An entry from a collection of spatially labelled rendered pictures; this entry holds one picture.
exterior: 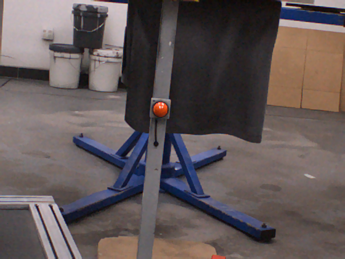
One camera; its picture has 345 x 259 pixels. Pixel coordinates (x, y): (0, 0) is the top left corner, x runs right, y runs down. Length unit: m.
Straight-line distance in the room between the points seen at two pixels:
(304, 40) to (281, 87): 0.49
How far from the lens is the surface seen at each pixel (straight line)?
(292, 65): 6.87
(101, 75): 6.44
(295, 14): 3.24
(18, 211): 2.36
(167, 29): 1.84
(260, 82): 2.17
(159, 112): 1.82
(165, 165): 3.52
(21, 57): 6.85
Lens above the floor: 0.95
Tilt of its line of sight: 11 degrees down
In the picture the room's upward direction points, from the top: 6 degrees clockwise
